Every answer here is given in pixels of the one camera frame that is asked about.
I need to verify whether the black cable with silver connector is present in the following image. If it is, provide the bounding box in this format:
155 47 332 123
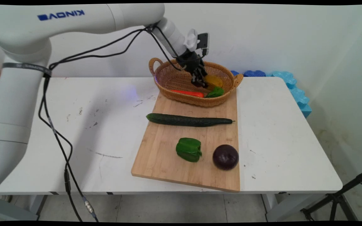
38 21 184 223

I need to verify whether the black tripod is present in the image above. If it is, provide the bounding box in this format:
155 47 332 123
300 168 362 222

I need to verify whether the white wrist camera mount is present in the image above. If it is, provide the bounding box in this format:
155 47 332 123
184 29 199 52

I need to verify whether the thin black cable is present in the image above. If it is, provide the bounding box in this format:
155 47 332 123
38 24 206 222

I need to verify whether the grey strap band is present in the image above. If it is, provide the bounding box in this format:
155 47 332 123
2 62 52 78

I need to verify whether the long dark green cucumber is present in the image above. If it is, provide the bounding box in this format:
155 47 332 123
145 113 235 127

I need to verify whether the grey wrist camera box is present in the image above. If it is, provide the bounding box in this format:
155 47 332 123
196 32 210 57

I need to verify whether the wooden cutting board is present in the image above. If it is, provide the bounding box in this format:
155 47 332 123
131 91 241 193

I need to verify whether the grey table leg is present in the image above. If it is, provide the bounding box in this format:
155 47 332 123
0 195 47 221

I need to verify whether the woven wicker basket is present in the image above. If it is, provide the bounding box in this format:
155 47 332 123
149 57 244 108

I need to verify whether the orange carrot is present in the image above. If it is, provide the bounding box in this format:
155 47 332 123
170 89 204 98

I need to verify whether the light blue foam block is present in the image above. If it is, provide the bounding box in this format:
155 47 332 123
271 71 312 119

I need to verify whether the white table leg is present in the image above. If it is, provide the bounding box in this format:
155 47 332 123
261 193 294 222

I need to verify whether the green leafy vegetable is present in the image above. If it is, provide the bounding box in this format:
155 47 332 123
204 86 225 98

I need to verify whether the dark purple onion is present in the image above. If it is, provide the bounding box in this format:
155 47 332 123
212 144 240 171

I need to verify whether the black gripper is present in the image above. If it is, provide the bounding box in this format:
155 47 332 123
176 51 209 89

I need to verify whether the yellow brown potato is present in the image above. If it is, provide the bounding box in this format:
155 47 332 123
204 74 224 91

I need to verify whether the green bell pepper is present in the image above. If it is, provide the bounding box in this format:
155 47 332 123
175 137 203 163

